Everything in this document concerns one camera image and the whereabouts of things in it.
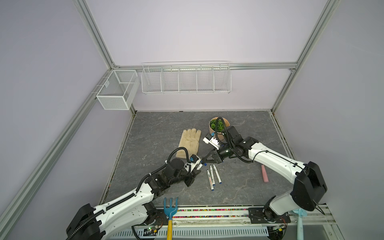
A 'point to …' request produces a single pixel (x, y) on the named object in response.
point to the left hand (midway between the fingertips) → (198, 171)
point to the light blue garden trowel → (302, 213)
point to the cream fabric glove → (189, 140)
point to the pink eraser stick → (265, 176)
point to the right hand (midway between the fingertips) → (204, 162)
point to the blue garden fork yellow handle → (170, 211)
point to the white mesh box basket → (119, 90)
